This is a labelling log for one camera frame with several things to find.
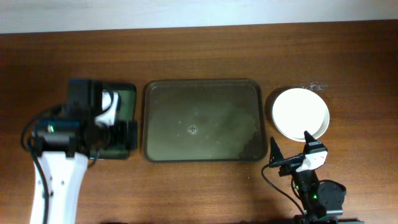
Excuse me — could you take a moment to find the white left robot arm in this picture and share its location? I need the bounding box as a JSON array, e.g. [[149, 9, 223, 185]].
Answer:
[[21, 79, 137, 223]]

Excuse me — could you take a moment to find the small black sponge tray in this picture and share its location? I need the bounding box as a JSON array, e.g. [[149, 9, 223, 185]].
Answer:
[[90, 83, 138, 159]]

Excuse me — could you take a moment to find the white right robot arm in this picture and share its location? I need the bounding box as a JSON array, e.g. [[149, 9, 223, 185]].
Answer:
[[263, 131, 346, 223]]

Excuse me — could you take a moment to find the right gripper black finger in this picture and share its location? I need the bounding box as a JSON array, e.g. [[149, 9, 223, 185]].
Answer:
[[304, 131, 316, 144], [269, 137, 284, 168]]

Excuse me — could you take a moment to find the cream plate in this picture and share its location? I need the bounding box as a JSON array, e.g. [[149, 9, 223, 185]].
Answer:
[[271, 88, 330, 142]]

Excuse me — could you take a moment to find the large dark serving tray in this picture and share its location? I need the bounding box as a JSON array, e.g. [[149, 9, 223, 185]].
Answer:
[[142, 79, 268, 162]]

